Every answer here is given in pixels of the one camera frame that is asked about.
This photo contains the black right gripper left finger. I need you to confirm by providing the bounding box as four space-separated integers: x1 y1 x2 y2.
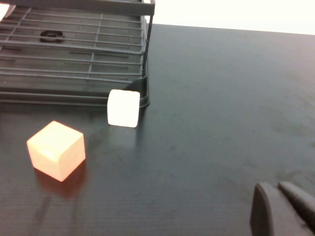
250 182 315 236

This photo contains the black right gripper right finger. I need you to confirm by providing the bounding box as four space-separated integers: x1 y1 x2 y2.
278 181 315 232

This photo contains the pink plate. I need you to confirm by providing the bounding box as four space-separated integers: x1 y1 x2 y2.
0 4 16 22

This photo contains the white cube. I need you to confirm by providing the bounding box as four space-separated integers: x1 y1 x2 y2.
107 88 141 128

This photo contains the orange cube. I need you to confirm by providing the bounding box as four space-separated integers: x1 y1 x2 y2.
26 120 87 182

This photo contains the black round drain plug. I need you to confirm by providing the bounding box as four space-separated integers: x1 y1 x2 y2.
39 29 65 44

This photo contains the black wire dish rack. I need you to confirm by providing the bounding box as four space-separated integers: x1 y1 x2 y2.
0 0 156 108

